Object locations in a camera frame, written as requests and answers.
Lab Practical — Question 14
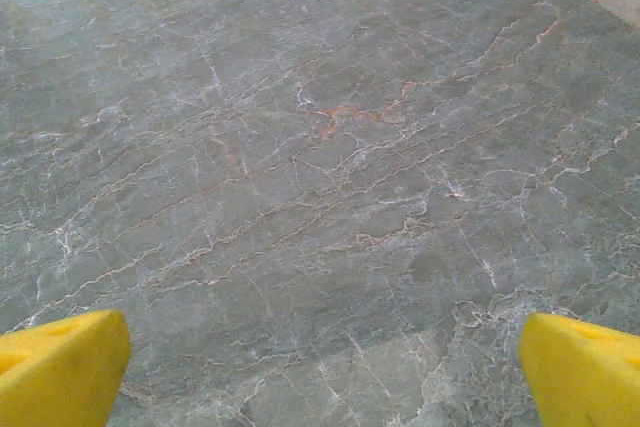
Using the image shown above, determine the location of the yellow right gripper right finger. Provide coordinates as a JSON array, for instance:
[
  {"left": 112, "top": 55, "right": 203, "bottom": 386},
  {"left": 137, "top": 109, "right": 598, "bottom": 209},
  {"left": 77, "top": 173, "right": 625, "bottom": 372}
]
[{"left": 518, "top": 312, "right": 640, "bottom": 427}]

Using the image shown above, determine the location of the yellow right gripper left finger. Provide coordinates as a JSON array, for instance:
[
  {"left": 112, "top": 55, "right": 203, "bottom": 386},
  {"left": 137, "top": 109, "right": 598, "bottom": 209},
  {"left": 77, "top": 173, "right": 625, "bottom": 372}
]
[{"left": 0, "top": 310, "right": 132, "bottom": 427}]

